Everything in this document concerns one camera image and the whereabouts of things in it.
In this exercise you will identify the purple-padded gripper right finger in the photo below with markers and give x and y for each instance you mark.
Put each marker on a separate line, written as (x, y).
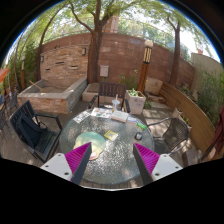
(153, 166)

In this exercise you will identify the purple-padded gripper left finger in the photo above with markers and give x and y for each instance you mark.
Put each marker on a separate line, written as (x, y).
(70, 166)

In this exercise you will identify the round teal mouse pad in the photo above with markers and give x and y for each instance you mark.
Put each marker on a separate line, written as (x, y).
(98, 143)

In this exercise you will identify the round glass patio table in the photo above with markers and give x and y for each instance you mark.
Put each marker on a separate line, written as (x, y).
(116, 164)

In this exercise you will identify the green marker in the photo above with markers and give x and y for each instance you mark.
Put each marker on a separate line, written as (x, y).
(142, 126)

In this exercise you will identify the wicker chair at right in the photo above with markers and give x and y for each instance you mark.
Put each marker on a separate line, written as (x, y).
(174, 138)

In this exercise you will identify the black chair at left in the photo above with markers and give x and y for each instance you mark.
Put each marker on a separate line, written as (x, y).
(41, 140)

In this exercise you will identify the yellow card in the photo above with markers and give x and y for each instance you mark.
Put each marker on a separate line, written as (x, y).
(111, 135)

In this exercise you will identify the black and white leaflet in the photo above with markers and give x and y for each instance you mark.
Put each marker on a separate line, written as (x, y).
(79, 118)

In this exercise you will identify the open book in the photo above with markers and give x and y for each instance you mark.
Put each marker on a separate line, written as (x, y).
(120, 116)

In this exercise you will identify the colourful magazine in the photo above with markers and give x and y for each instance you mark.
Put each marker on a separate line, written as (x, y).
(101, 112)

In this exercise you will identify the white square planter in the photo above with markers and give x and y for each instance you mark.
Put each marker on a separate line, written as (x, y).
(136, 101)

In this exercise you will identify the stone fountain basin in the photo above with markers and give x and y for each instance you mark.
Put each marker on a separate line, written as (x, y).
(48, 98)

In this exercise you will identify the plastic cup with straw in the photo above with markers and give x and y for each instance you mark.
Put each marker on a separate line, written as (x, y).
(115, 103)

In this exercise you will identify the dark wooden chair behind table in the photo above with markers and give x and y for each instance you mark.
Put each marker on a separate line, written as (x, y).
(107, 89)

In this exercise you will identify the central tree trunk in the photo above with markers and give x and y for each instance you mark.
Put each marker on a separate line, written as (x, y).
(96, 35)

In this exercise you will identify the right tree trunk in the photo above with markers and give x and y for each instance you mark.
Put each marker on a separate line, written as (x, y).
(176, 58)

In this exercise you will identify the grey utility box on wall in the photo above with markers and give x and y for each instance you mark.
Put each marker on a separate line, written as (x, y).
(104, 71)

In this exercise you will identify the wooden lamp post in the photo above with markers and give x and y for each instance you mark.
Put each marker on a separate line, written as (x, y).
(146, 61)

